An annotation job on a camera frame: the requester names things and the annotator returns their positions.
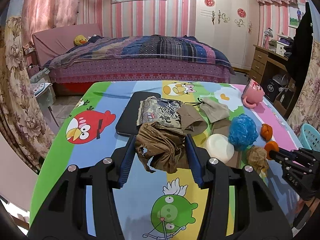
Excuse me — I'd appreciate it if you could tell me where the brown cloth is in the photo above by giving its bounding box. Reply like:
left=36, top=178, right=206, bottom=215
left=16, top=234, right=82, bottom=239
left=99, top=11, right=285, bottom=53
left=135, top=122, right=191, bottom=174

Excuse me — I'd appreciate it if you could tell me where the orange peel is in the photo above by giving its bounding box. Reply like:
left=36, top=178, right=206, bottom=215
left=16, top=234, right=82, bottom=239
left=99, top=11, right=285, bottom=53
left=261, top=124, right=274, bottom=141
left=264, top=141, right=280, bottom=160

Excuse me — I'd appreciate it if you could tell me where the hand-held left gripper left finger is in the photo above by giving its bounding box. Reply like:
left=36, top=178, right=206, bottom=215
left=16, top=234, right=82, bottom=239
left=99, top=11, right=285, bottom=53
left=27, top=135, right=137, bottom=240

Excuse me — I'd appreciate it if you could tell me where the desk lamp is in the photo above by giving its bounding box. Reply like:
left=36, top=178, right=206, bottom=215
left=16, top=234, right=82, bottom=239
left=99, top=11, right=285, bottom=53
left=262, top=27, right=274, bottom=48

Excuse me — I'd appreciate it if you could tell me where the chair with cushion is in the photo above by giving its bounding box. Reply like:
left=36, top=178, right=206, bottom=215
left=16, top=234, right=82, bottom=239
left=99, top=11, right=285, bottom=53
left=29, top=67, right=61, bottom=128

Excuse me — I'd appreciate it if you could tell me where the cartoon printed tablecloth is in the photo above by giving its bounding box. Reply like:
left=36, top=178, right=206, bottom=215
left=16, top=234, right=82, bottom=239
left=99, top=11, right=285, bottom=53
left=29, top=80, right=304, bottom=240

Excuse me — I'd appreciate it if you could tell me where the blue plastic bag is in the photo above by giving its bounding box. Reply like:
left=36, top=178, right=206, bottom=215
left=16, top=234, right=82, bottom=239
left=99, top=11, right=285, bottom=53
left=229, top=114, right=259, bottom=152

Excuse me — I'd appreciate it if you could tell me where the brown paper ball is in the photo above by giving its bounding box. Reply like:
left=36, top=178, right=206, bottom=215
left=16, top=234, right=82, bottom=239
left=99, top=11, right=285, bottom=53
left=246, top=146, right=270, bottom=178

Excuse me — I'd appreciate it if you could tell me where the white wardrobe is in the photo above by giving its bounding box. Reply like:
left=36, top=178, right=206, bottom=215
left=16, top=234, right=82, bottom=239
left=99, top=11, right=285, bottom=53
left=195, top=0, right=262, bottom=72

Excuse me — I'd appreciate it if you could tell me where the plaid purple blanket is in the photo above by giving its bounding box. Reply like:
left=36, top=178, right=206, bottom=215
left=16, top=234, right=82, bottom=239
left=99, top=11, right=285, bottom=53
left=47, top=34, right=232, bottom=68

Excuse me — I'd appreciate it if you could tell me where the pink curtain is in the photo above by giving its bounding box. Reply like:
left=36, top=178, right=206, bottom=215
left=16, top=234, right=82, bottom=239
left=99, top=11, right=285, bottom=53
left=21, top=0, right=105, bottom=41

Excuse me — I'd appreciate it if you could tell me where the cardboard box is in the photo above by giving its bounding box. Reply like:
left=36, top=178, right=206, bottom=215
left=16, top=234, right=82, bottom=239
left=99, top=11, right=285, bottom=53
left=274, top=87, right=297, bottom=111

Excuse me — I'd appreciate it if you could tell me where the printed snack packet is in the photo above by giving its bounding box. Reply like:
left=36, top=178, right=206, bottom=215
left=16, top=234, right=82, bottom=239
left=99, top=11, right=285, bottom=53
left=137, top=97, right=186, bottom=131

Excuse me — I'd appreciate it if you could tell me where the black box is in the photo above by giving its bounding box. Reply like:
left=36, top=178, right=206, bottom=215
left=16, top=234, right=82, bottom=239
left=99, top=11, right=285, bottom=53
left=263, top=76, right=277, bottom=101

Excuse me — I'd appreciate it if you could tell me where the pink bed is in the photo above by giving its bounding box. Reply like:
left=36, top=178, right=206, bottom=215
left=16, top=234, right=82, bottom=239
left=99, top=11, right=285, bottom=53
left=31, top=23, right=236, bottom=96

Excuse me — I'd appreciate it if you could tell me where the wooden desk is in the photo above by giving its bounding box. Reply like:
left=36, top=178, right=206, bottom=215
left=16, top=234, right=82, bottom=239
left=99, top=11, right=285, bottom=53
left=249, top=44, right=300, bottom=111

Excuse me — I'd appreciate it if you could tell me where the white round lid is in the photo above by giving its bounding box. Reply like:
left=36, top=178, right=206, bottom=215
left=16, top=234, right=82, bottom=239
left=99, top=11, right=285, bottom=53
left=203, top=134, right=235, bottom=164

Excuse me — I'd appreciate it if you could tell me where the white appliance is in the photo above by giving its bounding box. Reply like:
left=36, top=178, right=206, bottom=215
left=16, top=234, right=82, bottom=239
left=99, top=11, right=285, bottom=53
left=272, top=74, right=288, bottom=91

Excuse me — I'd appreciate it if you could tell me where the floral curtain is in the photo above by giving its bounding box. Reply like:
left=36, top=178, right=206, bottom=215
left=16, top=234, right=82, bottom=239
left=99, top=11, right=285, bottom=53
left=0, top=16, right=61, bottom=176
left=286, top=37, right=320, bottom=138

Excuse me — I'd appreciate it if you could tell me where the pink mug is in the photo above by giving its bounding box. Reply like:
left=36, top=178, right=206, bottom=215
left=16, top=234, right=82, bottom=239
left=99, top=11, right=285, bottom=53
left=241, top=78, right=266, bottom=109

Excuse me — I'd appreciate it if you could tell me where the teal plastic basket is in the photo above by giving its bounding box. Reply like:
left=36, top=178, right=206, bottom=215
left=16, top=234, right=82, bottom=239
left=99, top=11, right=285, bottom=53
left=300, top=123, right=320, bottom=152

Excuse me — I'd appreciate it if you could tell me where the yellow plush toy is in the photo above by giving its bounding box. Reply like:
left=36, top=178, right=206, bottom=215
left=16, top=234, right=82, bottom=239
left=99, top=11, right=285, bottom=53
left=73, top=35, right=89, bottom=47

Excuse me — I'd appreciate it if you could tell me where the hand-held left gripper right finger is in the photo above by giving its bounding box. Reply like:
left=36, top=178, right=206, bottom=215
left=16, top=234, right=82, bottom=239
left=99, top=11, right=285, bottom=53
left=186, top=134, right=293, bottom=240

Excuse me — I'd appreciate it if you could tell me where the khaki sock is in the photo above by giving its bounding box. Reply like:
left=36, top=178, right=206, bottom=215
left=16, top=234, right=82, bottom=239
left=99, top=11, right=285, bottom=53
left=179, top=104, right=208, bottom=134

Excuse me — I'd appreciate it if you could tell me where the small framed photo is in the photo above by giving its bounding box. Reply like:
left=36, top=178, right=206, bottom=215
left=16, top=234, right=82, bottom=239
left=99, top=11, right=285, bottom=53
left=287, top=2, right=307, bottom=28

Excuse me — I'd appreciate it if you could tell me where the black tray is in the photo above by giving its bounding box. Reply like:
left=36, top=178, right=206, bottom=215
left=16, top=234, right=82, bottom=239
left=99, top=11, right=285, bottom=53
left=115, top=92, right=162, bottom=137

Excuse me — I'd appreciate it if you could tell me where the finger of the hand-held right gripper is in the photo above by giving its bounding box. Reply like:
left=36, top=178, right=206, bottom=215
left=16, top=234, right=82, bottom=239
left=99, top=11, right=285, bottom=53
left=269, top=155, right=299, bottom=166
left=269, top=149, right=302, bottom=157

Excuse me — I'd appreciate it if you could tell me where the beige sock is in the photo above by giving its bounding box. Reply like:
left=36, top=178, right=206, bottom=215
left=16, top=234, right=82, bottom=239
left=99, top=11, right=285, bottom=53
left=197, top=97, right=230, bottom=124

